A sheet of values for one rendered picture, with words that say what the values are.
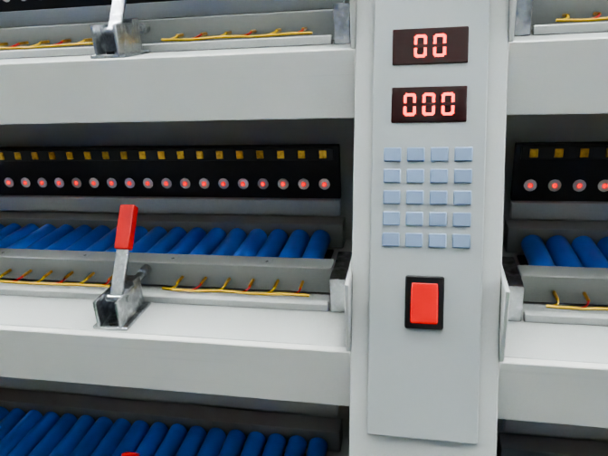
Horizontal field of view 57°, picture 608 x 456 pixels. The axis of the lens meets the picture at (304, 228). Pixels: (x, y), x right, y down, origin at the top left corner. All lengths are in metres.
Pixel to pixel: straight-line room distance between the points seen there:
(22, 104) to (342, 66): 0.24
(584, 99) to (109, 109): 0.32
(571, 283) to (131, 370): 0.33
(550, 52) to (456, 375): 0.21
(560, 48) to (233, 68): 0.21
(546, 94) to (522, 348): 0.16
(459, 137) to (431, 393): 0.16
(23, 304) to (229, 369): 0.19
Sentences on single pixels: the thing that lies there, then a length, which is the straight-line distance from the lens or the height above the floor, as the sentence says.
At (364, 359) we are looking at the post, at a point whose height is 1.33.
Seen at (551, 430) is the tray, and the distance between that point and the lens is 0.59.
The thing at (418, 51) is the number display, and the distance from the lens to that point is 0.37.
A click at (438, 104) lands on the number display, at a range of 0.36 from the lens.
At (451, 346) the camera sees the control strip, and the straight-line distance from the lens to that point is 0.37.
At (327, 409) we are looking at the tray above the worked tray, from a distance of 0.58.
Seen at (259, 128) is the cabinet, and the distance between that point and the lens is 0.59.
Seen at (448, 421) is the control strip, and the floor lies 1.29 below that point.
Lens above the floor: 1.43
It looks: 3 degrees down
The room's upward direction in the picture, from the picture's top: 1 degrees clockwise
